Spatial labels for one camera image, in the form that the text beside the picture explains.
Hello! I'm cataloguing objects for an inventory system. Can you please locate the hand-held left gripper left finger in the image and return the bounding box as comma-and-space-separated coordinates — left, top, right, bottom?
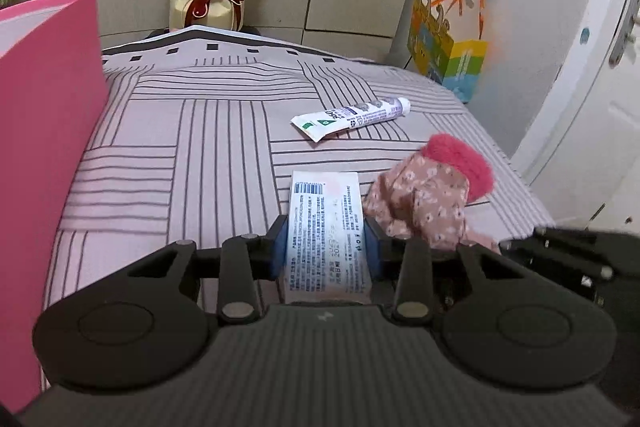
127, 214, 291, 325

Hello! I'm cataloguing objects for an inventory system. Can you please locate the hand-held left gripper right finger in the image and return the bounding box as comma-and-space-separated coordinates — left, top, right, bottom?
365, 216, 526, 325

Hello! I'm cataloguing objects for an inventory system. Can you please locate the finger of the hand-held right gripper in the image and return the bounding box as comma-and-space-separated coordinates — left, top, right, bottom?
534, 227, 617, 264
500, 238, 615, 288

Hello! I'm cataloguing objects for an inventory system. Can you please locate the white printed paper box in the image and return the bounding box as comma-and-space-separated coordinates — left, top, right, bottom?
277, 170, 373, 305

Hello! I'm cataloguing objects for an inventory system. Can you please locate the floral mitten with pink cuff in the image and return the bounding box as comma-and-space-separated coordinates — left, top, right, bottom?
362, 133, 501, 253

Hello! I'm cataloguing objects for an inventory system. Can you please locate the pink gift box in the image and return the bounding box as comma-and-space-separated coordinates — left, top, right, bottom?
0, 0, 112, 413

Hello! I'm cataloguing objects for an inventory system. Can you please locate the striped bed sheet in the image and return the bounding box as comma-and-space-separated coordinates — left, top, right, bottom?
40, 27, 556, 308

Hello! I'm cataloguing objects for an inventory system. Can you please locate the white door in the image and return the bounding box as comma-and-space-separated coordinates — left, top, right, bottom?
510, 0, 640, 233

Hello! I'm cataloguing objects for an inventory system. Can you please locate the white purple cream tube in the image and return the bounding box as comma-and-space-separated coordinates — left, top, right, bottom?
291, 97, 412, 142

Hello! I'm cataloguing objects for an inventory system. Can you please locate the colourful paper gift bag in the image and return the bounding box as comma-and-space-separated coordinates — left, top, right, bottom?
406, 0, 490, 104

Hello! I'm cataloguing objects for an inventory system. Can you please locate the silver door handle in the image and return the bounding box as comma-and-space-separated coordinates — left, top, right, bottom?
609, 0, 640, 68

